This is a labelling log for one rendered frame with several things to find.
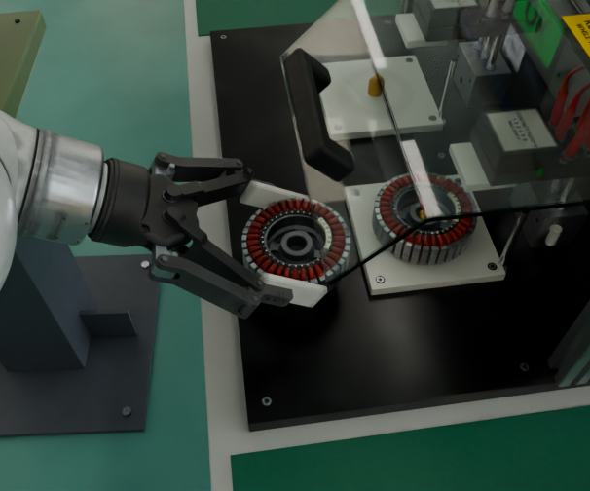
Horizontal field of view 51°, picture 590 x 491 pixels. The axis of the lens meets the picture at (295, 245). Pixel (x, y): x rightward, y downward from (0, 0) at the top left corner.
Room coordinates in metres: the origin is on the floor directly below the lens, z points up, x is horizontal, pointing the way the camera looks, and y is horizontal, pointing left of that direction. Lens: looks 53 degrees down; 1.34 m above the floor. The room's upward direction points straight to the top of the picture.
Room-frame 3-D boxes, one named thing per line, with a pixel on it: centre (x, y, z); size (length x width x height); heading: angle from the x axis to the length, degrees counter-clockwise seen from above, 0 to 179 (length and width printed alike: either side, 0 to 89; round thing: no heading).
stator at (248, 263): (0.39, 0.00, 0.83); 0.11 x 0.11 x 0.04
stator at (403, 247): (0.45, -0.15, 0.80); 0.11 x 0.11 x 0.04
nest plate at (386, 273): (0.45, -0.15, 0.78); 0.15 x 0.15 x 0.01; 8
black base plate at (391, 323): (0.57, -0.14, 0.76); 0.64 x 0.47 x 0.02; 8
